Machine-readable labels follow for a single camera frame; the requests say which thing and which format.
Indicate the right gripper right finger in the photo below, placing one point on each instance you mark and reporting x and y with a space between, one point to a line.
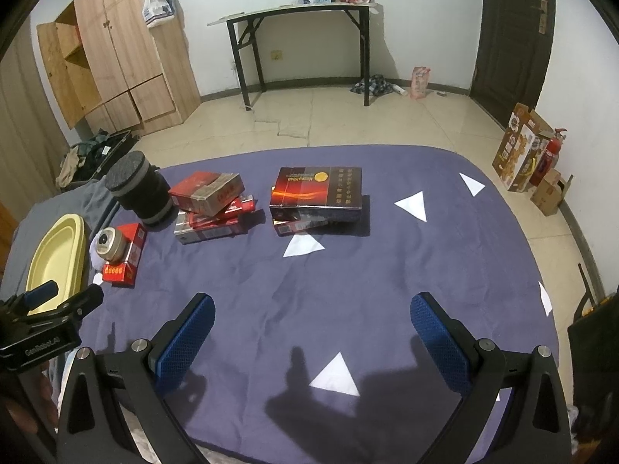
534 426

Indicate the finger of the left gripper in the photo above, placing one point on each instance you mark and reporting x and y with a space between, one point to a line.
69 313

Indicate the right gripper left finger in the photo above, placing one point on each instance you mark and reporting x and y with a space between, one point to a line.
92 426

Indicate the red box gold coins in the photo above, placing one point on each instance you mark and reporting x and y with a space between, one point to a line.
124 271

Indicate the black foam-topped cylinder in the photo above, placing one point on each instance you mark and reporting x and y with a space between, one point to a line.
139 187

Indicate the red silver Hongqiqu carton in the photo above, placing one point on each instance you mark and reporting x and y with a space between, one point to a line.
206 193

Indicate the dark Huang Shan cigarette carton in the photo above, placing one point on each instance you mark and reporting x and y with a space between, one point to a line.
333 194

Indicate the yellow plastic basin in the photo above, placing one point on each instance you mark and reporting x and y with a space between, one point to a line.
59 258

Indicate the grey cloth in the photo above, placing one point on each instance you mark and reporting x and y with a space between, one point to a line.
92 202

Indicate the white paper triangle edge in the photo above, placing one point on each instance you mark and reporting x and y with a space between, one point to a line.
545 299

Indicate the black suitcase with clothes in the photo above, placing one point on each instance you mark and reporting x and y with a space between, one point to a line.
91 160

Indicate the red carton middle stack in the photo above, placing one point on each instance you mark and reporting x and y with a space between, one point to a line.
240 205

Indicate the white paper triangle near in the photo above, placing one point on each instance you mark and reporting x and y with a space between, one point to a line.
335 377

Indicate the white paper triangle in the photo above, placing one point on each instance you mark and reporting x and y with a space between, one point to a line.
414 205
335 377
301 245
474 186

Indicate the red carton under dark carton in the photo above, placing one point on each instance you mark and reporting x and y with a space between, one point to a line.
285 228

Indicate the small brown cardboard box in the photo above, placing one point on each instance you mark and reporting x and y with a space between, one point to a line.
550 192

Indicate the white paper triangle centre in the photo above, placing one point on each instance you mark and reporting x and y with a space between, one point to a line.
301 245

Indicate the white paper triangle far right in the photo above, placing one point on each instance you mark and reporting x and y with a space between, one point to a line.
474 186

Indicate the wooden wardrobe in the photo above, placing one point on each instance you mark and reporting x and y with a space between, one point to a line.
102 67

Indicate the printed cardboard box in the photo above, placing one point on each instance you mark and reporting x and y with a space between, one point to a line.
523 143

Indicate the red fire extinguisher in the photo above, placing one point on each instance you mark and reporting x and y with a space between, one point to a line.
549 157

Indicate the white plastic bag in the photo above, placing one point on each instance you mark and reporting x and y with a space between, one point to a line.
157 12

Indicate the black folding table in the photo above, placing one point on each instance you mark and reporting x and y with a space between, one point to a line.
302 40

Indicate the pink snack bag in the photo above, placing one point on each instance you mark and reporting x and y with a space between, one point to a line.
419 82

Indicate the dark clothes on floor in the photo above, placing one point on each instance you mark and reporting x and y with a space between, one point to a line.
377 86

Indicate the dark door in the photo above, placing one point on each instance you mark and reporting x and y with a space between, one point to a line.
515 44

